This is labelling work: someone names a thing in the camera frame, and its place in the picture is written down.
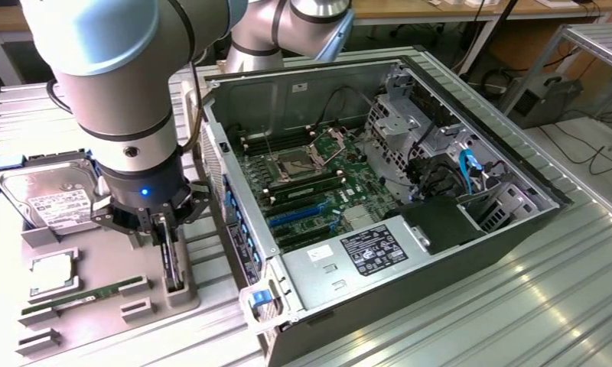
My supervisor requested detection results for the silver chipset heatsink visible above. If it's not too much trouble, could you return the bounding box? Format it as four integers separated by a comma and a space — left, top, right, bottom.
340, 205, 384, 232

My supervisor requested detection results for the grey power supply unit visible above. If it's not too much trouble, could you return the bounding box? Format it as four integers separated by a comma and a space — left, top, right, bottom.
280, 215, 436, 311

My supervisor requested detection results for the blue expansion slot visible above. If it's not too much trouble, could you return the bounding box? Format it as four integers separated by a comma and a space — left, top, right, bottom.
267, 201, 328, 228

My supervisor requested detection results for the blue flat wire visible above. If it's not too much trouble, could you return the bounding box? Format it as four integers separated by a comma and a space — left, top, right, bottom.
458, 147, 480, 196

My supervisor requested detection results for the grey parts rack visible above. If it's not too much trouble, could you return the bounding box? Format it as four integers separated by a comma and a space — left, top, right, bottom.
13, 223, 203, 357

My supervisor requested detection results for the installed black RAM stick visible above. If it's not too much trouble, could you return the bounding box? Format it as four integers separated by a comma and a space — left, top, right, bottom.
263, 174, 344, 202

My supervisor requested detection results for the silver CPU chip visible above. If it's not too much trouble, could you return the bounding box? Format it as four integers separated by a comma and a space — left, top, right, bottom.
28, 255, 79, 294

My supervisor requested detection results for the black box device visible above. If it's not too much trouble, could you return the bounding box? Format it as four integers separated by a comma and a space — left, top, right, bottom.
506, 74, 587, 130

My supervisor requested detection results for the aluminium frame table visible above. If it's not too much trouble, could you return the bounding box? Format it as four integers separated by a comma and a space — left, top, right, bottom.
538, 22, 612, 102

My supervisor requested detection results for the green motherboard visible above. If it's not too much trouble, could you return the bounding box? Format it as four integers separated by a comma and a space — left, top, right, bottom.
228, 121, 392, 254

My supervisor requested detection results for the CPU socket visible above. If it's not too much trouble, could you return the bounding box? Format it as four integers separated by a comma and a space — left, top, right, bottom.
271, 148, 319, 181

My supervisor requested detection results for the wooden desk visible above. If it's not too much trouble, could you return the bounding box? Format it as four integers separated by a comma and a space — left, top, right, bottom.
350, 0, 612, 28

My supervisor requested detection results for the silver metal disk bay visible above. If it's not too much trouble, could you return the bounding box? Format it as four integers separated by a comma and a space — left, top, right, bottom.
366, 93, 443, 154

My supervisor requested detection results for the green RAM stick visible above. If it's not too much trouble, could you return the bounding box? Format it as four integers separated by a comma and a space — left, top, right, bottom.
19, 278, 146, 316

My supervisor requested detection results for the thin metal locking lever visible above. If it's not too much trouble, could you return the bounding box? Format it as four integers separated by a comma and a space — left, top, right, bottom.
259, 124, 278, 162

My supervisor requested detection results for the black looped wire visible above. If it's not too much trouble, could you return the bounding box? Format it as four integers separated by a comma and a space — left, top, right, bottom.
319, 86, 375, 128

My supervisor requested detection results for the hard disk with blue carrier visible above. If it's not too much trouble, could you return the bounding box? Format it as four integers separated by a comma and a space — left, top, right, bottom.
0, 152, 111, 236

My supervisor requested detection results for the open black PC case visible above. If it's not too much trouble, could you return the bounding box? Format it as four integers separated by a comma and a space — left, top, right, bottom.
200, 55, 577, 367

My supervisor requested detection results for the black plastic air shroud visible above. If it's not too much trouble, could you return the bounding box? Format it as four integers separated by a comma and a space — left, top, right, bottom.
402, 198, 488, 255

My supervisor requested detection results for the metal socket cover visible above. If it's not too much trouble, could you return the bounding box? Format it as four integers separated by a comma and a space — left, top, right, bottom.
308, 128, 352, 158

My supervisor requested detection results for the black floor cable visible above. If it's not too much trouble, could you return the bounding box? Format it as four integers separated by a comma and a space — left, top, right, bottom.
540, 109, 612, 184

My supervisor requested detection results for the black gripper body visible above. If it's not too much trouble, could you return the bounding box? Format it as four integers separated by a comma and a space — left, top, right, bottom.
99, 151, 196, 235

